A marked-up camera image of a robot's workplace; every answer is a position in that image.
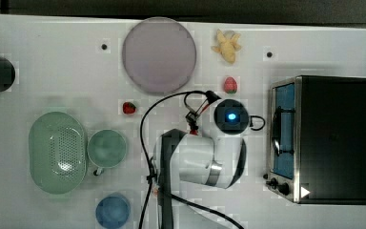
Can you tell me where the blue cup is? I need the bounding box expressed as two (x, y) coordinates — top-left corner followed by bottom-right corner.
(95, 193), (131, 229)

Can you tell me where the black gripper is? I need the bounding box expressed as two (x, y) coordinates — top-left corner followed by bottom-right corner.
(185, 109), (200, 128)

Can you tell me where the green oval strainer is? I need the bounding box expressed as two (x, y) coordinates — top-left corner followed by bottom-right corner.
(29, 112), (88, 195)

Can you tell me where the large pink strawberry toy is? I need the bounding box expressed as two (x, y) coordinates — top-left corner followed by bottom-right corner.
(223, 76), (237, 94)

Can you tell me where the round lilac plate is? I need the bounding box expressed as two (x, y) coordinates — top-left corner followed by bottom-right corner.
(122, 17), (196, 94)

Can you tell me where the green mug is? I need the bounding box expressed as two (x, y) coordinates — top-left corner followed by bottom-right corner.
(87, 130), (128, 176)

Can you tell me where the small red strawberry toy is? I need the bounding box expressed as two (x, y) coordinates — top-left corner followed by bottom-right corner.
(122, 102), (136, 115)

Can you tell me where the yellow peeled banana toy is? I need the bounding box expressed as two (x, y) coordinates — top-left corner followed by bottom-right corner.
(211, 30), (241, 64)

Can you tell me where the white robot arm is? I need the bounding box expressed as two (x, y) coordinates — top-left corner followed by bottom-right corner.
(153, 99), (250, 229)

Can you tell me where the black toaster oven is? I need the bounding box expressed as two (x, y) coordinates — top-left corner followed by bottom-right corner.
(264, 75), (366, 205)

